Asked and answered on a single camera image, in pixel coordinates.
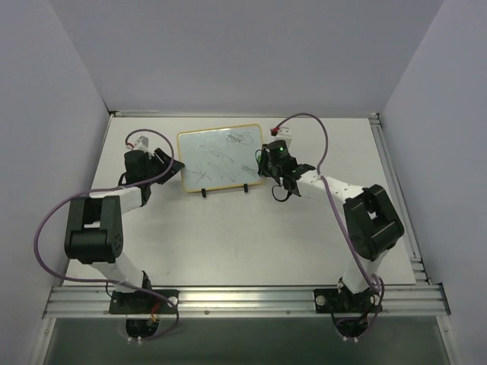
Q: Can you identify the green black eraser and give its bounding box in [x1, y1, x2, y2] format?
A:
[255, 149, 266, 176]

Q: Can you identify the yellow framed whiteboard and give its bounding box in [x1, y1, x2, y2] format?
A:
[177, 124, 263, 193]

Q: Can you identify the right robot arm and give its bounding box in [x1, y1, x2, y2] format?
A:
[158, 138, 404, 294]

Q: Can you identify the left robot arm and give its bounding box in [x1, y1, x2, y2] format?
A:
[64, 148, 185, 294]

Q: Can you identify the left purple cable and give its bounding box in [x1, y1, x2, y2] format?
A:
[33, 129, 180, 341]

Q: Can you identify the purple cable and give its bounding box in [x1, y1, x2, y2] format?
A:
[33, 129, 180, 341]
[272, 112, 384, 341]

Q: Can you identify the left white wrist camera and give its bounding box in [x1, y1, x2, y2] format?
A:
[133, 135, 149, 152]

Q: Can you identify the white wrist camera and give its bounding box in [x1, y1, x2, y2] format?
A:
[271, 126, 293, 148]
[133, 135, 149, 152]

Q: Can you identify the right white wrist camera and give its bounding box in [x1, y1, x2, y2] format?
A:
[271, 126, 293, 148]

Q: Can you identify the aluminium back rail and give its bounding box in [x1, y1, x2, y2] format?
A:
[110, 110, 380, 119]

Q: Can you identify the aluminium rail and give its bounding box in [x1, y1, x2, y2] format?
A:
[110, 110, 380, 119]
[368, 113, 431, 285]
[43, 284, 450, 319]

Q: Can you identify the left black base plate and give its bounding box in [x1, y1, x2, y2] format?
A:
[108, 291, 177, 315]

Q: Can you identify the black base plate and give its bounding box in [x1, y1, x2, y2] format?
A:
[108, 291, 177, 315]
[313, 288, 383, 314]

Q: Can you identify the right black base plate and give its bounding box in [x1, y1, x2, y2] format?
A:
[313, 288, 383, 314]

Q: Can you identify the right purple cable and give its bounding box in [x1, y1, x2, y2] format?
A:
[272, 112, 384, 341]

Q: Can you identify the aluminium right side rail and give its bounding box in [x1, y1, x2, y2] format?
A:
[368, 113, 431, 285]

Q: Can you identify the aluminium front rail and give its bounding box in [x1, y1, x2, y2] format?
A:
[43, 284, 450, 319]

